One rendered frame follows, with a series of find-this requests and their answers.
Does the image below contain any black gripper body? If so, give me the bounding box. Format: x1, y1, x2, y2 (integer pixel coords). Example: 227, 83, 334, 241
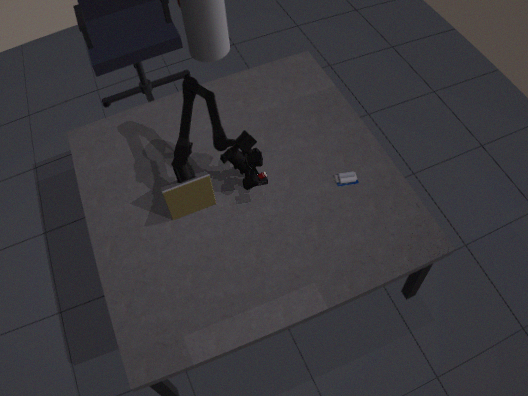
234, 149, 259, 190

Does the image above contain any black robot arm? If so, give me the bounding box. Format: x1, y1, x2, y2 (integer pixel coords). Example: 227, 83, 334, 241
171, 77, 263, 183

